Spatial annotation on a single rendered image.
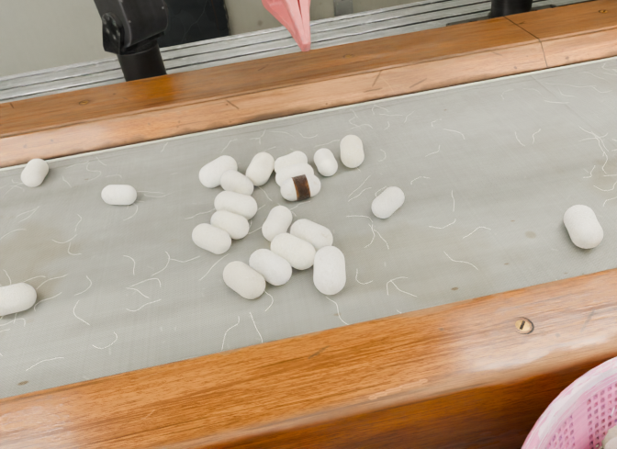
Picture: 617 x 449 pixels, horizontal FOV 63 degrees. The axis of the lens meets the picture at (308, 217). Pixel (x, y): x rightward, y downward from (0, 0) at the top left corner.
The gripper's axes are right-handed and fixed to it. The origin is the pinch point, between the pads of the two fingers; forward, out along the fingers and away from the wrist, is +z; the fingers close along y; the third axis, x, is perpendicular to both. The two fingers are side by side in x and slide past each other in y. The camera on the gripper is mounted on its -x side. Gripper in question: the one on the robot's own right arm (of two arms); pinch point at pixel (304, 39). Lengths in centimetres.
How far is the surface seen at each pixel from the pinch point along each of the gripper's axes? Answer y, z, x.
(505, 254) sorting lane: 8.6, 21.9, -5.2
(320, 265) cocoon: -4.1, 19.7, -6.2
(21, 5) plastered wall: -81, -127, 152
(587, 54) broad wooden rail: 32.2, 2.6, 10.4
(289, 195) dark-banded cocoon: -4.4, 12.9, 0.7
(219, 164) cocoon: -9.5, 8.2, 3.4
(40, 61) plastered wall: -84, -112, 170
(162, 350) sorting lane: -15.1, 22.4, -6.0
